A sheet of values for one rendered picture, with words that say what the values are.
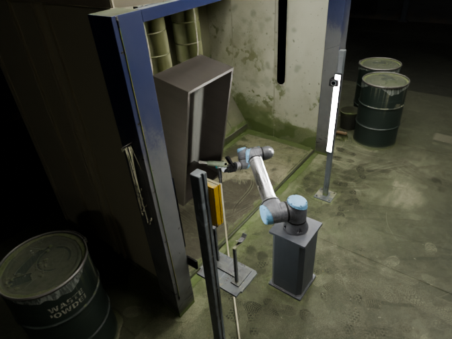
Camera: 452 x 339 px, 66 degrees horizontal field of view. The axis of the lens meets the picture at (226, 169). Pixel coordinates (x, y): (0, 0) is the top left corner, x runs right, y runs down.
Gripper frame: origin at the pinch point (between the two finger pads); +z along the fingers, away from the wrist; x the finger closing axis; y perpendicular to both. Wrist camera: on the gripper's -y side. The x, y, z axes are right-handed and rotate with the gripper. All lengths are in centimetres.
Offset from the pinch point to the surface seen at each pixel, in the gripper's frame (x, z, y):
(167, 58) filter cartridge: 78, 4, -118
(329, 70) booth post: -10, -160, -93
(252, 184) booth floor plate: 43, -76, 33
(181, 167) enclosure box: -13.3, 45.8, -6.4
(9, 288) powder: -36, 182, 49
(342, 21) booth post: -39, -149, -139
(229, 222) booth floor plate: 15, -18, 62
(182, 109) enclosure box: -44, 56, -53
